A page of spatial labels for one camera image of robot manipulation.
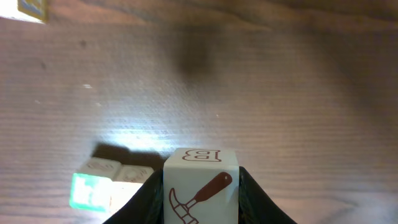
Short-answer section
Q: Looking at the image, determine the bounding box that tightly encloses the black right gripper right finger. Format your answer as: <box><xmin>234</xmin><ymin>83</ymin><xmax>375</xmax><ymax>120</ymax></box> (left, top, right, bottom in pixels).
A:
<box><xmin>238</xmin><ymin>166</ymin><xmax>297</xmax><ymax>224</ymax></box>

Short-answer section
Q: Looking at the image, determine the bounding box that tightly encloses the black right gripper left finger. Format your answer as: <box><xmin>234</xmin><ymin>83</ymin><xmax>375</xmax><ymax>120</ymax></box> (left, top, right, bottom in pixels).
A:
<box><xmin>103</xmin><ymin>169</ymin><xmax>164</xmax><ymax>224</ymax></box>

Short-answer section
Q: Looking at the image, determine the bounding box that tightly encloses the red M wooden block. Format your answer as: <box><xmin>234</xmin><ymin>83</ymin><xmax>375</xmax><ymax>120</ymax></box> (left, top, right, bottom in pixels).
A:
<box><xmin>110</xmin><ymin>165</ymin><xmax>154</xmax><ymax>213</ymax></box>

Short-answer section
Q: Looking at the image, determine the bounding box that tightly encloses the green 7 wooden block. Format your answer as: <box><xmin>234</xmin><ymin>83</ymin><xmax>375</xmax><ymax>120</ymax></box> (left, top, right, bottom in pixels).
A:
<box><xmin>69</xmin><ymin>157</ymin><xmax>121</xmax><ymax>212</ymax></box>

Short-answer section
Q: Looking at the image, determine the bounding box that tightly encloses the hammer wooden block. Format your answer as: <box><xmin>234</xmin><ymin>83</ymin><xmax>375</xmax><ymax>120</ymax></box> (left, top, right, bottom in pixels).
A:
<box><xmin>163</xmin><ymin>148</ymin><xmax>239</xmax><ymax>224</ymax></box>

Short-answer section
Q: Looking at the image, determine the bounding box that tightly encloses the W wooden block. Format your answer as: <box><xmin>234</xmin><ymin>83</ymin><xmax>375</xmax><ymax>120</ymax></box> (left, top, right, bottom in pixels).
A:
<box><xmin>17</xmin><ymin>0</ymin><xmax>48</xmax><ymax>24</ymax></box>

